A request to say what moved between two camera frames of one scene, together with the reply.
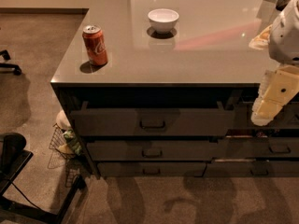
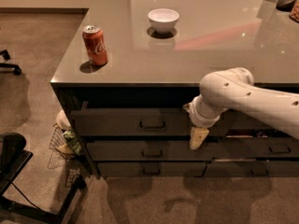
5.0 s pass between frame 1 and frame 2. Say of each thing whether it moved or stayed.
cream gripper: moved
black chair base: stayed
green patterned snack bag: stayed
